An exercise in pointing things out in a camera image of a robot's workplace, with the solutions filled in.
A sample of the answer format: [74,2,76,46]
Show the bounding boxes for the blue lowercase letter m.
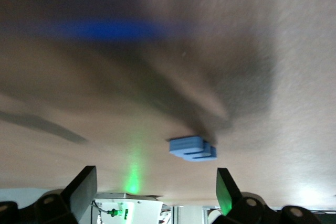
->
[169,136,218,162]

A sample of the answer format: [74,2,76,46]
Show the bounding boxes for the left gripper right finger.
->
[213,167,323,224]

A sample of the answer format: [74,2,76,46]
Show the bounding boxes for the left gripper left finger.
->
[0,165,98,224]

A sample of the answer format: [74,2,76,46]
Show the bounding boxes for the blue uppercase letter W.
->
[52,18,186,42]

